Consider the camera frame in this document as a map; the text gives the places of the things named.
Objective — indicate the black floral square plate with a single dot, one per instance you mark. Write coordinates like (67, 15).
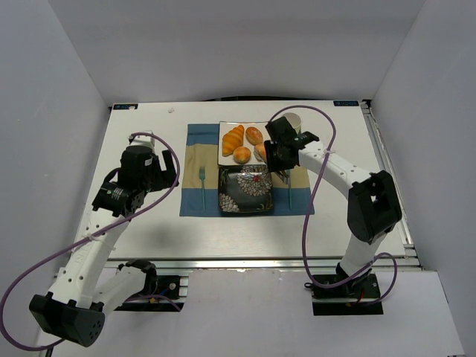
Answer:
(245, 190)

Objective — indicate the teal fork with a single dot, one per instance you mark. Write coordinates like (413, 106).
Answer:
(202, 180)

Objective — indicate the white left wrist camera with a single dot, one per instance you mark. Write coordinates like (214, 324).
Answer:
(143, 140)

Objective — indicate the orange croissant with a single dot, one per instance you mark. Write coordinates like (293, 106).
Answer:
(232, 139)

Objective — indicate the round bread roll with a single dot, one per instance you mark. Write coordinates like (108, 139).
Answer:
(242, 155)
(260, 152)

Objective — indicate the teal knife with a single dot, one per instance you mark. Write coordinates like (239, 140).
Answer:
(289, 184)

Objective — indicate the oval bread roll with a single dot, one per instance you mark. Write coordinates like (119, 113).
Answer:
(254, 135)

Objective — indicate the white square plate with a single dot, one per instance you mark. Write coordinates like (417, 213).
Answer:
(225, 127)

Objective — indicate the blue and beige placemat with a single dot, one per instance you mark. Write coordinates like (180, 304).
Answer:
(202, 150)

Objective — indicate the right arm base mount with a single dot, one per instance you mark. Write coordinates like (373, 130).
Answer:
(352, 299)

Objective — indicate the blue label left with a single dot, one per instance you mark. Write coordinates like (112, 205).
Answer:
(125, 106)

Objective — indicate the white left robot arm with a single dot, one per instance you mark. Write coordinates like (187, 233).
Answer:
(75, 307)

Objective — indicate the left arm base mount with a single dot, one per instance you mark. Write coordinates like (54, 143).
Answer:
(160, 293)

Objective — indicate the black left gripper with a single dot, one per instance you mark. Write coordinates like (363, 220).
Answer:
(160, 172)

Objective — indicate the blue label right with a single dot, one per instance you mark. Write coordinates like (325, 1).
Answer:
(346, 103)

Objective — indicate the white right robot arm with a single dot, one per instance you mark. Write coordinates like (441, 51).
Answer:
(373, 207)

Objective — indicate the metal tongs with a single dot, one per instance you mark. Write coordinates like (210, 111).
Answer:
(282, 175)

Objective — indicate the aluminium table frame rail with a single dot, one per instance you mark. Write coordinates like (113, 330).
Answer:
(407, 262)

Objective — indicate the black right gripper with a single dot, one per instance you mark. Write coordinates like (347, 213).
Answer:
(275, 160)

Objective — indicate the pale yellow mug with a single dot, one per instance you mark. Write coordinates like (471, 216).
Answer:
(294, 120)

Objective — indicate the blue label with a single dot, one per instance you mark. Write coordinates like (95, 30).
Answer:
(125, 106)
(346, 103)

